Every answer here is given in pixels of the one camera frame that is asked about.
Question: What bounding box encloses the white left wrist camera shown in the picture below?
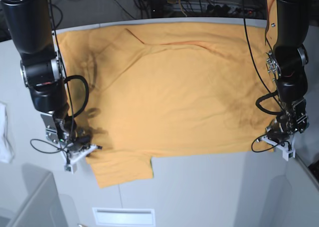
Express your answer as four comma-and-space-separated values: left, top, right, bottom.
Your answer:
251, 134, 296, 161

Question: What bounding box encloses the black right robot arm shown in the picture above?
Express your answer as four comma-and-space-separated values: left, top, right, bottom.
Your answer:
0, 0, 98, 159

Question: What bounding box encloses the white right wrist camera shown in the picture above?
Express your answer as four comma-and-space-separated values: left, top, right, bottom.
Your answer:
62, 144, 103, 174

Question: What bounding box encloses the orange T-shirt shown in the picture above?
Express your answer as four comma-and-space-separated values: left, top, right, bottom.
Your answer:
58, 22, 274, 188

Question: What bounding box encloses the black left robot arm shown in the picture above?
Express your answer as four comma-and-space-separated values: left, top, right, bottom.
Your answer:
265, 0, 312, 142

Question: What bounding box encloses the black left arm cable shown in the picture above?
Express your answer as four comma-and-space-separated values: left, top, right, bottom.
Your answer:
251, 93, 284, 153

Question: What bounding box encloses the white crumpled cloth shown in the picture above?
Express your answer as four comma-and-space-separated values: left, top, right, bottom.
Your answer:
0, 103, 14, 164

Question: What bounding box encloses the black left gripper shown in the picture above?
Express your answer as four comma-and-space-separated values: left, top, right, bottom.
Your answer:
265, 119, 293, 143

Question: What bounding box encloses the grey box right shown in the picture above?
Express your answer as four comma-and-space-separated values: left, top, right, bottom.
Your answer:
268, 157, 319, 227

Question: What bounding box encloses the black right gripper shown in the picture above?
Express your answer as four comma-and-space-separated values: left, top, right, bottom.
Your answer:
60, 128, 100, 157

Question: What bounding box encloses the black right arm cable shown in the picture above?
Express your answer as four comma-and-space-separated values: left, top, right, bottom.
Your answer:
29, 74, 90, 154

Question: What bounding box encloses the grey box left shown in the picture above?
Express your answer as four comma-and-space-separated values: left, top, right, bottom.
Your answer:
8, 173, 68, 227

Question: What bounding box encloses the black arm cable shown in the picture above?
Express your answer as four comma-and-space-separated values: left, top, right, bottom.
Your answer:
251, 93, 284, 153
29, 74, 90, 154

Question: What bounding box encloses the grey box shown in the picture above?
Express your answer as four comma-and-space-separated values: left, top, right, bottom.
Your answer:
268, 157, 319, 227
8, 173, 68, 227

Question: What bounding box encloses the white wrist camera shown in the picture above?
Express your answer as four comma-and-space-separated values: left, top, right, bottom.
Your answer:
251, 134, 296, 161
62, 144, 103, 174

